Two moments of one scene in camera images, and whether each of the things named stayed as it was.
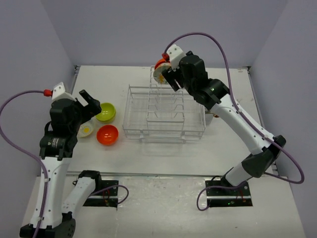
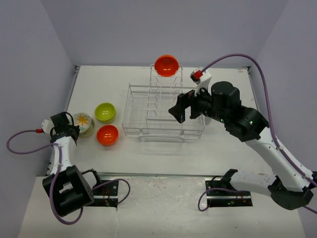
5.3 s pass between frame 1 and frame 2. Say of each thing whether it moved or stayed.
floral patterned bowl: moved
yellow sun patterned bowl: stayed
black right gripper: moved
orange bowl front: stayed
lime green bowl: stayed
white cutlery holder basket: stayed
